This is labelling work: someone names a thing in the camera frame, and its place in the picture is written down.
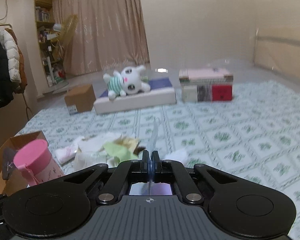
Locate brown jacket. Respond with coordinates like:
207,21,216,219
5,28,27,94

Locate open brown cardboard tray box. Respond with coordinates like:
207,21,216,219
0,131,46,196

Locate yellow-green cloth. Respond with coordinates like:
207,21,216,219
103,137,145,167

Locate small closed cardboard box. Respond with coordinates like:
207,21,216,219
64,84,96,115

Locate stack of books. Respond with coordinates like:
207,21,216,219
179,68,234,102

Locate green floral tablecloth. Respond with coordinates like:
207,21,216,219
21,81,300,238

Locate white plush cat toy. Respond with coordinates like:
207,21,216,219
103,65,151,100

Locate white cloth pile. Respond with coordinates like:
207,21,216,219
73,132,122,171

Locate beige curtain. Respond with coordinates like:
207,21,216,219
52,0,149,76

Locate pink Hello Kitty cup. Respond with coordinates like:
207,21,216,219
13,139,64,186

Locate standing fan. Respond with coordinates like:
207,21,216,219
46,15,78,85

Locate white flat box blue top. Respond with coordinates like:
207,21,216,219
94,77,177,114

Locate white puffer jacket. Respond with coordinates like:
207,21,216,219
0,29,21,84

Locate wooden bookshelf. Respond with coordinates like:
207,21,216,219
34,0,64,88

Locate white pink small towel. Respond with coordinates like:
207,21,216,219
54,136,85,165

